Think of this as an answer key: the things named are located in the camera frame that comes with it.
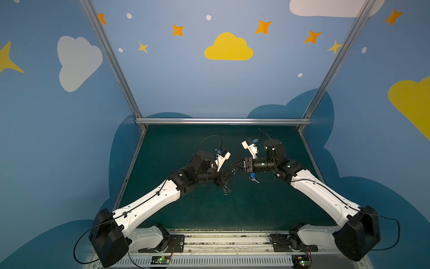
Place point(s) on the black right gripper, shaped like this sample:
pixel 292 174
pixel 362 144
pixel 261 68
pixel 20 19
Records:
pixel 248 165

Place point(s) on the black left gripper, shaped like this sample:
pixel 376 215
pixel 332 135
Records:
pixel 220 177

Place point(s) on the grey oval keyring plate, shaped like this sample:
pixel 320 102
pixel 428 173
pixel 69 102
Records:
pixel 226 183

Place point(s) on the blue key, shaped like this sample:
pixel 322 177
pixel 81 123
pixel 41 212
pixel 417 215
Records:
pixel 253 179

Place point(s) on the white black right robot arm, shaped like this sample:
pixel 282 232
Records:
pixel 356 230

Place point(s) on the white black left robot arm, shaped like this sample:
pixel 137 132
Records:
pixel 113 234

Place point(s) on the left controller board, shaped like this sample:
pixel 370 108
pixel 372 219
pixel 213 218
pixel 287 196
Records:
pixel 160 260

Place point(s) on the controller board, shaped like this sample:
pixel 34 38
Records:
pixel 160 260
pixel 301 262

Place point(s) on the right controller board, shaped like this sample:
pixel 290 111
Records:
pixel 301 262

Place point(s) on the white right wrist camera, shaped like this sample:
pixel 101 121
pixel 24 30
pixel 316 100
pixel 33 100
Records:
pixel 251 146

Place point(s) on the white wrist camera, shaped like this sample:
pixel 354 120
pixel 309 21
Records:
pixel 221 156
pixel 251 146

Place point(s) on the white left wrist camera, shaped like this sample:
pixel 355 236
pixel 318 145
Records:
pixel 221 156

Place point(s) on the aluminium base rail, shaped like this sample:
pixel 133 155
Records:
pixel 236 249

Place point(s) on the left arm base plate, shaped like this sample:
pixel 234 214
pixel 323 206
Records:
pixel 176 243

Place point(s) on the aluminium frame back rail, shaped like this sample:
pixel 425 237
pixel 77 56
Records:
pixel 225 121

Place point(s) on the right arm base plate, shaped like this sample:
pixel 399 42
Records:
pixel 285 242

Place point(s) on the aluminium frame left post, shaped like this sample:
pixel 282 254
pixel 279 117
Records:
pixel 97 26

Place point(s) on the aluminium frame post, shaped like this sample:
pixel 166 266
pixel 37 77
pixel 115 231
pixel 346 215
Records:
pixel 341 55
pixel 97 26

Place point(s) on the aluminium frame right post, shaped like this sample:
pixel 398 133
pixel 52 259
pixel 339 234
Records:
pixel 341 55

